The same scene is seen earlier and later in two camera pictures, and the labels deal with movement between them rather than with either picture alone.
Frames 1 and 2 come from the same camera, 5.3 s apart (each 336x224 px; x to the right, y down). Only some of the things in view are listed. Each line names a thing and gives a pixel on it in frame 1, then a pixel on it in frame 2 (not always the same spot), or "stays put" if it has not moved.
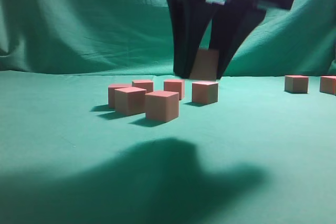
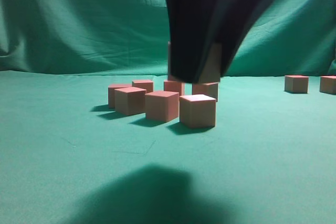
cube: x=111 y=92 → x=127 y=100
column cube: x=296 y=84 stays put
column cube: x=130 y=100 stays put
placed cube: x=206 y=92 stays put
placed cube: x=176 y=85 stays put
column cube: x=205 y=66 → x=197 y=110
